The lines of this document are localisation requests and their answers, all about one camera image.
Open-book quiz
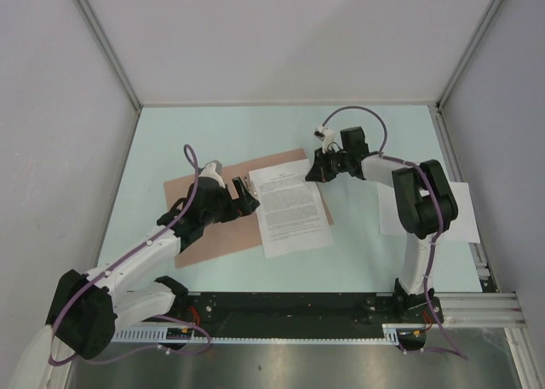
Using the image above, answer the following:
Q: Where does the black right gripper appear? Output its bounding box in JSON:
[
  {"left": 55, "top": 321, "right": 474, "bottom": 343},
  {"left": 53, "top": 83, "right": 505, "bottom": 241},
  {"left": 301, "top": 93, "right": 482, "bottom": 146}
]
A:
[{"left": 306, "top": 146, "right": 352, "bottom": 183}]

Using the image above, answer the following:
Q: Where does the metal folder clip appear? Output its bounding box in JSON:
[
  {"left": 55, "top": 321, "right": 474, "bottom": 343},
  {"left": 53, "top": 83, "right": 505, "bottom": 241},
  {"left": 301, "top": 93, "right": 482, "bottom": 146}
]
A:
[{"left": 244, "top": 176, "right": 258, "bottom": 199}]

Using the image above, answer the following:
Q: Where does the printed text paper sheet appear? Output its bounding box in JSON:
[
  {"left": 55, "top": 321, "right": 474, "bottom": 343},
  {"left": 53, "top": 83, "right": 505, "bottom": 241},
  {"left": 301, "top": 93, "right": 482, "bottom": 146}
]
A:
[{"left": 250, "top": 159, "right": 334, "bottom": 259}]

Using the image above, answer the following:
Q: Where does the white paper sheet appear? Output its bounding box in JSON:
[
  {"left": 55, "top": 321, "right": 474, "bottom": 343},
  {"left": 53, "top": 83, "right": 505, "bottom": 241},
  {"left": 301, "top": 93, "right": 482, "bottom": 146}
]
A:
[{"left": 377, "top": 181, "right": 481, "bottom": 243}]

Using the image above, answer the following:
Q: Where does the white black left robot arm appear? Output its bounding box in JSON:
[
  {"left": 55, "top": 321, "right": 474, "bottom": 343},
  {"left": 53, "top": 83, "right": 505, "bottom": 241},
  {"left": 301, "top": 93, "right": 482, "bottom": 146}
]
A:
[{"left": 46, "top": 161, "right": 260, "bottom": 360}]

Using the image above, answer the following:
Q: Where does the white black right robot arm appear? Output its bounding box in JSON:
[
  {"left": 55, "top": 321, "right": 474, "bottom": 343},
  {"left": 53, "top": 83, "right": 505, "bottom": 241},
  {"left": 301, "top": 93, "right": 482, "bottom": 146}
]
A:
[{"left": 305, "top": 125, "right": 458, "bottom": 322}]

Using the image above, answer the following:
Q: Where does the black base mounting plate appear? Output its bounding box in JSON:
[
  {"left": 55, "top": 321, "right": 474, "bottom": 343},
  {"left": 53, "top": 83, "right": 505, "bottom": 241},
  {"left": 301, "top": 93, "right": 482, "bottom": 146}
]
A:
[{"left": 166, "top": 292, "right": 444, "bottom": 324}]

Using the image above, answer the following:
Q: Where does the aluminium right side rail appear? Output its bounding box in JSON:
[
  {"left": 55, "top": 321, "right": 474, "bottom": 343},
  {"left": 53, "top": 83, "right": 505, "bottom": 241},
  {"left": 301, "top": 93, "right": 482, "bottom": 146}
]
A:
[{"left": 428, "top": 105, "right": 498, "bottom": 293}]

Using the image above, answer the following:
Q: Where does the slotted grey cable duct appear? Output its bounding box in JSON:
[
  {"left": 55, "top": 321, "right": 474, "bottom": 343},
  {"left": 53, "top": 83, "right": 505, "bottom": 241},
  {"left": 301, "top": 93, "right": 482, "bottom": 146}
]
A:
[{"left": 112, "top": 324, "right": 399, "bottom": 346}]

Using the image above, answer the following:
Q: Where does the aluminium front frame rail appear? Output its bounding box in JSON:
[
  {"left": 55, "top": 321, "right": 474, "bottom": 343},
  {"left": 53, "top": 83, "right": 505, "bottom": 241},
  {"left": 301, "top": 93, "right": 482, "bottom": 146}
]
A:
[{"left": 435, "top": 293, "right": 524, "bottom": 325}]

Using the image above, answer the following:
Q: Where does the aluminium left corner post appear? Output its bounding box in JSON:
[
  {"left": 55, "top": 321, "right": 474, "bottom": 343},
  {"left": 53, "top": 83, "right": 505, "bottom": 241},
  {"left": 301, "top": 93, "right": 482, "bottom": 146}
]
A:
[{"left": 72, "top": 0, "right": 143, "bottom": 114}]

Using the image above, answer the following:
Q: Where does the aluminium corner post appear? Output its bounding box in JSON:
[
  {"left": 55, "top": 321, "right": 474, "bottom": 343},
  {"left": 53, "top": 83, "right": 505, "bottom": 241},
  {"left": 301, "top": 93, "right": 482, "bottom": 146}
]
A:
[
  {"left": 436, "top": 0, "right": 516, "bottom": 109},
  {"left": 72, "top": 0, "right": 143, "bottom": 114}
]

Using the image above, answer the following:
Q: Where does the aluminium right corner post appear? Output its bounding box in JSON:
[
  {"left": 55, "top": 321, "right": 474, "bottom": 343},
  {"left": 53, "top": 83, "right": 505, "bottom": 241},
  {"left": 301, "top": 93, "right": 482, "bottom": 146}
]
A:
[{"left": 436, "top": 0, "right": 516, "bottom": 109}]

